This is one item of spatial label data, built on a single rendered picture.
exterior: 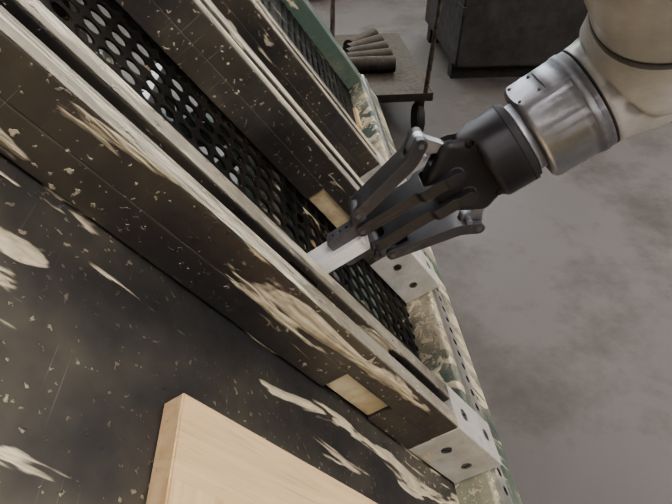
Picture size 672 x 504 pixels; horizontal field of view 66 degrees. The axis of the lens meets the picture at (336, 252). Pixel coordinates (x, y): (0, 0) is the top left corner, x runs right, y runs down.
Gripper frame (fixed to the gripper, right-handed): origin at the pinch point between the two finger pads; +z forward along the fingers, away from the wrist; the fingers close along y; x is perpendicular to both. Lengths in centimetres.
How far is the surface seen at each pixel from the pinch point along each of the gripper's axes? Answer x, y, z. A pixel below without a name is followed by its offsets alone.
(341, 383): 7.8, -8.9, 6.6
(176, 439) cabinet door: 22.0, 10.6, 6.7
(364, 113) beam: -102, -38, 6
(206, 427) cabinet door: 20.3, 8.5, 6.6
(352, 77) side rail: -123, -35, 5
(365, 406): 7.8, -14.2, 7.1
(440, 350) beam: -13.0, -38.0, 4.8
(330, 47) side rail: -123, -23, 5
